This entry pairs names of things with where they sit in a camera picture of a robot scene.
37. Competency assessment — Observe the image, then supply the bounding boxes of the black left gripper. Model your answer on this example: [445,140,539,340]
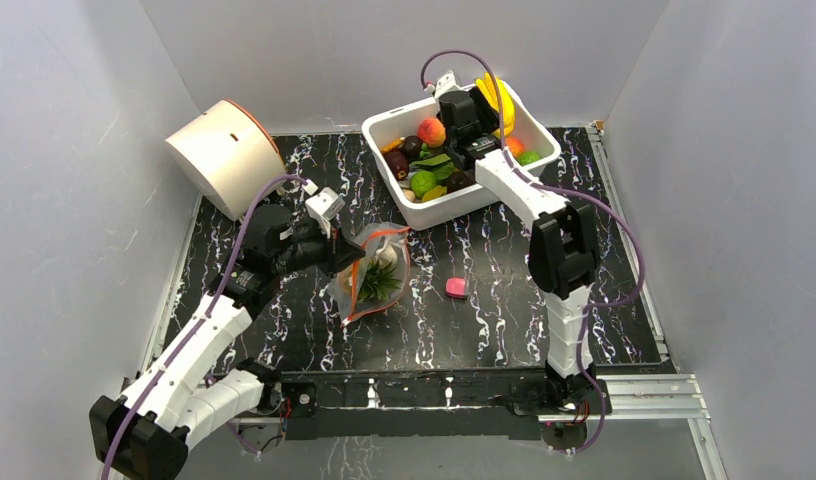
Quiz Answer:
[274,217,366,280]

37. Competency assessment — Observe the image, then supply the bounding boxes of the white cylindrical container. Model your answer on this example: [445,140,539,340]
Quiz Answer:
[165,99,287,220]

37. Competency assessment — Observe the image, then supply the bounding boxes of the green leafy vegetable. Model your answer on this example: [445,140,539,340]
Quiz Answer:
[409,154,457,184]

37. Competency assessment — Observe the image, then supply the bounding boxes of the small pink box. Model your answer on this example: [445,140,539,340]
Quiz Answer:
[445,277,469,299]

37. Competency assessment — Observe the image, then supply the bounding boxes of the red orange peach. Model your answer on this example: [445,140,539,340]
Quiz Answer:
[416,117,446,148]

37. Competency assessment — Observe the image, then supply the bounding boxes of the yellow banana bunch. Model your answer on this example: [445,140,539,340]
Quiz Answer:
[470,73,516,136]

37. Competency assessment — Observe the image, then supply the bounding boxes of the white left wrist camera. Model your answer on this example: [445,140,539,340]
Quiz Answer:
[305,187,345,238]

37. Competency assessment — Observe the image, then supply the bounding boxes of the green round fruit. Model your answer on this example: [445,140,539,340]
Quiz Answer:
[516,151,542,166]

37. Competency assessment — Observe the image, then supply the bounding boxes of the orange apricot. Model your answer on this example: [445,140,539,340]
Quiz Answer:
[505,137,526,158]

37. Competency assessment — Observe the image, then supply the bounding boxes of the yellow lemon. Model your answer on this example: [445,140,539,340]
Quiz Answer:
[421,185,447,203]

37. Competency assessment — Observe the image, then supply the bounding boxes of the orange toy pineapple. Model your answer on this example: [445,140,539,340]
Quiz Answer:
[337,260,403,305]

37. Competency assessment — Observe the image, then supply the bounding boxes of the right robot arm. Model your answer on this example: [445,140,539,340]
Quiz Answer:
[436,89,600,414]

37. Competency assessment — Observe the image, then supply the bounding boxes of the clear zip top bag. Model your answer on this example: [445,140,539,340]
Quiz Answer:
[327,222,411,327]

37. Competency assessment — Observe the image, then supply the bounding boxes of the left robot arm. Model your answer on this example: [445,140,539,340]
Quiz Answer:
[89,205,365,479]

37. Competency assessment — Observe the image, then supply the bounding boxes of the dark purple plum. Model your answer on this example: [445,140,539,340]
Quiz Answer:
[383,150,409,180]

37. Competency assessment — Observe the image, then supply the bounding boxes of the white plastic food bin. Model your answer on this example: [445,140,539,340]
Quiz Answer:
[361,77,563,231]

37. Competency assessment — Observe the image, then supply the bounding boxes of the white garlic bulb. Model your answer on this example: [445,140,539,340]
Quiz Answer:
[372,238,399,267]

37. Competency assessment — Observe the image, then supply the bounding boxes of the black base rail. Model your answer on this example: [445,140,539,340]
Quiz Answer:
[280,367,612,440]

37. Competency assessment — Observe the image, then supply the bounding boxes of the green lime ball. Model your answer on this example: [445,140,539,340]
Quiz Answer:
[410,170,438,199]

